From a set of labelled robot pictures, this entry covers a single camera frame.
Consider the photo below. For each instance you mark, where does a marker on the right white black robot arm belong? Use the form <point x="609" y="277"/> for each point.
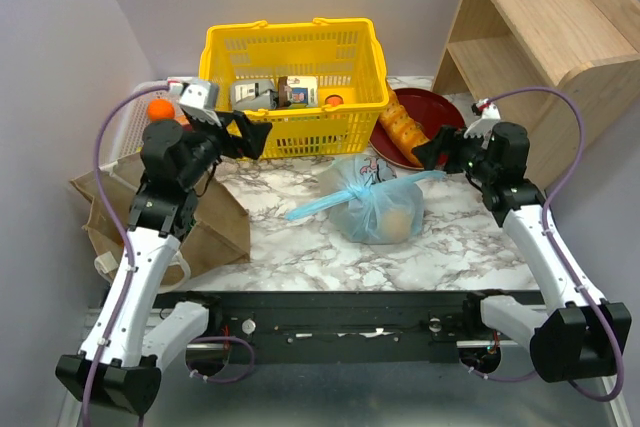
<point x="581" y="334"/>

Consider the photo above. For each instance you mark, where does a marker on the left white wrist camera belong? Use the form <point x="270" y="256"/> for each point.
<point x="197" y="99"/>

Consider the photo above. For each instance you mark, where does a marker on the grey white box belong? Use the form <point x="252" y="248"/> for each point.
<point x="253" y="94"/>

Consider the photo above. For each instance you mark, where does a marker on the yellow plastic shopping basket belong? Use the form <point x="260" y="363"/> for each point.
<point x="320" y="84"/>

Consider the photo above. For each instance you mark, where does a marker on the blue cartoon plastic bag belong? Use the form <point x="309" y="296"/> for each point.
<point x="356" y="190"/>

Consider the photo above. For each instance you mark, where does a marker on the brown jute tote bag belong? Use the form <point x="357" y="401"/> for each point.
<point x="220" y="235"/>

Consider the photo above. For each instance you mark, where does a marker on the orange pastry bread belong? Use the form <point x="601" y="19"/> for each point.
<point x="402" y="130"/>

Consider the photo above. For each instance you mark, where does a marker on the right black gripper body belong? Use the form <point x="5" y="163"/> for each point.
<point x="447" y="145"/>

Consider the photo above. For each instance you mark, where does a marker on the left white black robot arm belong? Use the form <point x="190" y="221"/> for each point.
<point x="120" y="364"/>

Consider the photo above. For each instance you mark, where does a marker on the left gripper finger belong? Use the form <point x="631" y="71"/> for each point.
<point x="236" y="122"/>
<point x="254" y="136"/>

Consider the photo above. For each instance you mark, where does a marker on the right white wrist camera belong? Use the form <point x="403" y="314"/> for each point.
<point x="488" y="116"/>

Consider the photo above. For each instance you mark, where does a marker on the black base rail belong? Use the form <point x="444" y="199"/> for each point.
<point x="337" y="327"/>

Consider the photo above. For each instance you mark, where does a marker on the golden bread roll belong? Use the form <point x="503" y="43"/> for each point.
<point x="395" y="226"/>

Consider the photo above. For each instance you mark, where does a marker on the red bowl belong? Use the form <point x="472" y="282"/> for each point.
<point x="429" y="110"/>

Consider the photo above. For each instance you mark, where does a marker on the wooden shelf unit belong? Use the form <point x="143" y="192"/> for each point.
<point x="563" y="69"/>

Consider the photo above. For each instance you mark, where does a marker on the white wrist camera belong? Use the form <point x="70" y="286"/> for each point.
<point x="488" y="116"/>
<point x="197" y="99"/>

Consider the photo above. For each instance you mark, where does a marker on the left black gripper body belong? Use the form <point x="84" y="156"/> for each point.
<point x="228" y="135"/>

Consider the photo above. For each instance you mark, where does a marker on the orange fruit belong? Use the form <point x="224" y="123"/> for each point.
<point x="160" y="109"/>

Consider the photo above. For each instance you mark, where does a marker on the white perforated plastic tray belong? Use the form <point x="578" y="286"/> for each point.
<point x="132" y="122"/>

